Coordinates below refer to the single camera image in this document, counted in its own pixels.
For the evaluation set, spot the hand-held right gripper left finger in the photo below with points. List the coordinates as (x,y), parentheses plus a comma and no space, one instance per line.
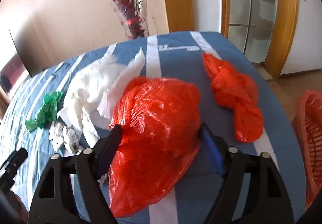
(110,143)

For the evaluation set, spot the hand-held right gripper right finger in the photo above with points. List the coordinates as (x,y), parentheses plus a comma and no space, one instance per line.
(213,153)

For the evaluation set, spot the white paper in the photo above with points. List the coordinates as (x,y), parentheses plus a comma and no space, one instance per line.
(65,135)

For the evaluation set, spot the large red plastic bag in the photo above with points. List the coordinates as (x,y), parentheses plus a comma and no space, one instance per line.
(156,123)

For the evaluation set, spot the opaque white plastic bag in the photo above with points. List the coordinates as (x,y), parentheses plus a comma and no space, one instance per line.
(88,88)

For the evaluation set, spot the small knotted red plastic bag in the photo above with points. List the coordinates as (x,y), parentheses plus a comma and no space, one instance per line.
(231,88)

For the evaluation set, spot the green plastic bag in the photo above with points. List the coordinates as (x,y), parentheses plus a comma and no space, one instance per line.
(47,108)

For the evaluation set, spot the trash basket with red liner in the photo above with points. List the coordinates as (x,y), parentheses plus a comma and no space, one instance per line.
(312,138)

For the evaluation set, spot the blue white striped tablecloth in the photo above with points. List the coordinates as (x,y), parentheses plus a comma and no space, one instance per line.
(176,62)

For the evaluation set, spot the glass vase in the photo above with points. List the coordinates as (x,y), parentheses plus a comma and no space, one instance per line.
(130,27)

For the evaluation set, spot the frosted glass panel door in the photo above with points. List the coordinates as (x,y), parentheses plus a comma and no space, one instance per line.
(261,0)

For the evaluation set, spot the wooden door frame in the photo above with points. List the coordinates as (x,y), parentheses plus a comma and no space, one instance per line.
(286,25)

